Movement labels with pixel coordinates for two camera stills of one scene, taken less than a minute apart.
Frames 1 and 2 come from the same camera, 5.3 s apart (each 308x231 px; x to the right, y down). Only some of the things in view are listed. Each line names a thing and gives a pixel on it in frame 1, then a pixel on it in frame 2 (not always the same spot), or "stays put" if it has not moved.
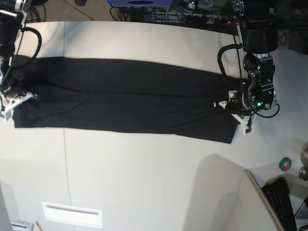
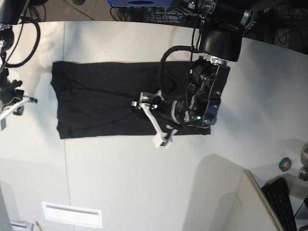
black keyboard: (276, 191) stays put
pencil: (39, 226) stays put
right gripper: (236, 106) → (171, 112)
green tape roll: (285, 164) stays put
